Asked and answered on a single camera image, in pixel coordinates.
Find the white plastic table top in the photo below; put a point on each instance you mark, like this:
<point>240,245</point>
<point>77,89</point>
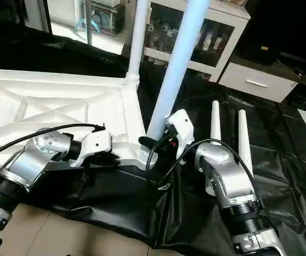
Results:
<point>51,106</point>

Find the white plastic table leg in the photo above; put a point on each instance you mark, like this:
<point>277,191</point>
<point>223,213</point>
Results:
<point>179,58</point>
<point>216,122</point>
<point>244,138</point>
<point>137,37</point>

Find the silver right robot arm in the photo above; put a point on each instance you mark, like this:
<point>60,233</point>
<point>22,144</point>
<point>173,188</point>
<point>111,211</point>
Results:
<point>227,181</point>

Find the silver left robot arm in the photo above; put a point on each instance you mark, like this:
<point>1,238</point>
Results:
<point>30,160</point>

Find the black work surface mat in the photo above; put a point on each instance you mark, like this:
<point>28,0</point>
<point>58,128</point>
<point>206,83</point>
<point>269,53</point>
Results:
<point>131,208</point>

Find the white drawer unit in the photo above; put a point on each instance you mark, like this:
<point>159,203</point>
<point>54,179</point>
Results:
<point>257,82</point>

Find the white glass door cabinet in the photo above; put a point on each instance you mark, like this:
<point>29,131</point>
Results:
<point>211,37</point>

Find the colourful background box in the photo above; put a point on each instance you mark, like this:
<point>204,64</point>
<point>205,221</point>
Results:
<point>102,16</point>

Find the black equipment box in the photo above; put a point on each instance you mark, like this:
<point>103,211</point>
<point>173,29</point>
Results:
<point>262,48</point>

